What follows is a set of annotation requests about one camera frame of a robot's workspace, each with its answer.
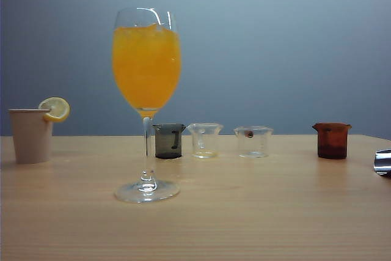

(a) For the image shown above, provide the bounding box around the amber measuring cup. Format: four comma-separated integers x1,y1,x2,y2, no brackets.
312,122,353,160

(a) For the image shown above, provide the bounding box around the clear cup with yellow residue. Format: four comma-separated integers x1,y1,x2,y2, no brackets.
186,122,224,160

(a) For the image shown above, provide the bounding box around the smoky grey measuring cup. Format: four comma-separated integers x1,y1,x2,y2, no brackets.
152,123,186,160

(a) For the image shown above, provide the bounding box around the clear cup with red spot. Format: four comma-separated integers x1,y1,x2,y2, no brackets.
233,125,274,158

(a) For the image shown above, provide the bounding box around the beige paper cup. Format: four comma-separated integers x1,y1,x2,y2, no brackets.
8,108,54,164

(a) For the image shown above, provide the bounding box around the stemmed wine glass with drink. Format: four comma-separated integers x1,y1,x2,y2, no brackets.
111,7,182,204

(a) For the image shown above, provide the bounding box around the yellow lemon slice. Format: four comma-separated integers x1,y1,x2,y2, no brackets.
38,97,71,123

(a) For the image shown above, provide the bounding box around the shiny metal object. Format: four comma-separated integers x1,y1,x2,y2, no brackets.
373,149,391,179

